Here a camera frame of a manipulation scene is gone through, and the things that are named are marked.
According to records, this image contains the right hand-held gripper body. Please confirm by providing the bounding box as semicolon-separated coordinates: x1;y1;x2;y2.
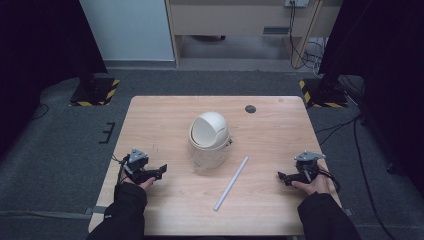
293;150;327;183

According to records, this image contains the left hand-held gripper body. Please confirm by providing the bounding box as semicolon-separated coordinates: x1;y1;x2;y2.
122;148;150;179

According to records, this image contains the white swing-lid trash bin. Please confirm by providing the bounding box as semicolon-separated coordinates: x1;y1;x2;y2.
187;111;234;170

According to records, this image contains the white plastic tube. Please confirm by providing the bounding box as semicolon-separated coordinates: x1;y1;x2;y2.
213;155;250;213

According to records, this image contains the person's left hand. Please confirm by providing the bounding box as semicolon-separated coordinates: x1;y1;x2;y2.
119;166;157;192

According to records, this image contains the person's right hand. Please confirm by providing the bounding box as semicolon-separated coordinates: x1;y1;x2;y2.
291;163;332;196

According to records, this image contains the black striped stand base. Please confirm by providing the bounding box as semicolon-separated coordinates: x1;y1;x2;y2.
68;76;121;108
298;77;350;109

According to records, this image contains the dark curtain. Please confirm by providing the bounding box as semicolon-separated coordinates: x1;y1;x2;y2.
317;0;424;198
0;0;109;158

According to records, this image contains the light wooden desk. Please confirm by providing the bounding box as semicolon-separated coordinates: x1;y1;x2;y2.
165;0;344;68

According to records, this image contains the left hand-held gripper cable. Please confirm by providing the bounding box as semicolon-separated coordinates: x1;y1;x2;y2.
111;153;130;185

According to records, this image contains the hand-held gripper cable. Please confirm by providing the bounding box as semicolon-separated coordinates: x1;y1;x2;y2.
111;153;130;185
317;167;342;194

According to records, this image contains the right hand-held gripper cable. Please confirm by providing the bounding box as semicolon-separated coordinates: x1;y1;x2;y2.
317;167;342;194

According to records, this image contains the short black floor cable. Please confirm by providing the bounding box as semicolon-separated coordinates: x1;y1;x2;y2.
314;114;363;146

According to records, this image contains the long black floor cable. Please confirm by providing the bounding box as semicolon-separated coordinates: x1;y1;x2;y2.
352;117;398;240

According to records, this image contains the thin black floor cable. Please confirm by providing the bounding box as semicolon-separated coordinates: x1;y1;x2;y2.
30;102;50;122

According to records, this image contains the bundle of floor cables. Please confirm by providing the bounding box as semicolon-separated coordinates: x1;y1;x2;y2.
303;37;327;77

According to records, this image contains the black socket cable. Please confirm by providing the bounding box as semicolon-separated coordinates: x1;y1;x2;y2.
288;1;322;70

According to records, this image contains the grey wall socket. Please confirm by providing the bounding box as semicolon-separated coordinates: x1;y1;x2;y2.
284;0;310;8

